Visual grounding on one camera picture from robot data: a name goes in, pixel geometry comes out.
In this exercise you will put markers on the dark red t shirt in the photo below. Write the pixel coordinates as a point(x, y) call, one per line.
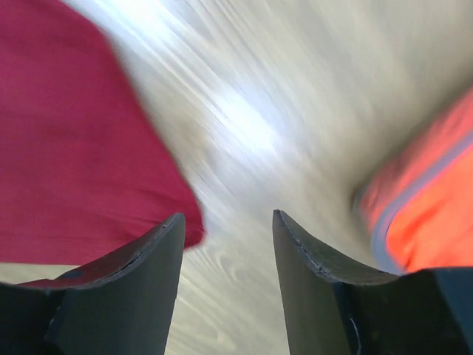
point(82, 170)

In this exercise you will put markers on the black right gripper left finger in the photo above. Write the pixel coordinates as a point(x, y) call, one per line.
point(121, 303)

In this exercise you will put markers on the orange t shirt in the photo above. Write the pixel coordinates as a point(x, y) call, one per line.
point(434, 230)

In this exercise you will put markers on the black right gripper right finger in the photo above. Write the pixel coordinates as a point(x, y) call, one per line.
point(334, 304)

